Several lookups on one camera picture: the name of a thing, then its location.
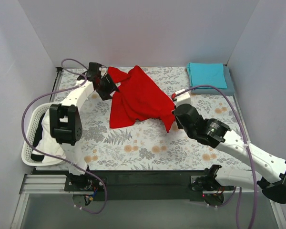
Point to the floral patterned table cloth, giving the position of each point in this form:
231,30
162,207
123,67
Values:
146,145

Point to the red t shirt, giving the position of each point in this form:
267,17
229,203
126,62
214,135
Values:
138,99

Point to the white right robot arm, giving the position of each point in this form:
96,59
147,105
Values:
268,172

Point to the white t shirt in basket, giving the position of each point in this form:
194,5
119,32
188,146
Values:
48,144

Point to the folded turquoise t shirt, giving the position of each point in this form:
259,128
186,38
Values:
206,74

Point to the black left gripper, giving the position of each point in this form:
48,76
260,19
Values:
107,86

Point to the white plastic laundry basket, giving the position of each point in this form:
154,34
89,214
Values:
27,150

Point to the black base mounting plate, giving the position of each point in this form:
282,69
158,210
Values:
145,184

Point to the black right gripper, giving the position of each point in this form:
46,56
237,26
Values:
178,114

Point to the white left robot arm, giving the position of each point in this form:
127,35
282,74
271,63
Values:
65,122

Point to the folded grey-blue t shirt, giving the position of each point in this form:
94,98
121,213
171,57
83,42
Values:
229,91

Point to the aluminium frame rail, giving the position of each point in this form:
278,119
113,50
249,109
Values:
43,184

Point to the black garment in basket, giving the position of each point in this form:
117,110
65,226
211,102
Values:
37,139

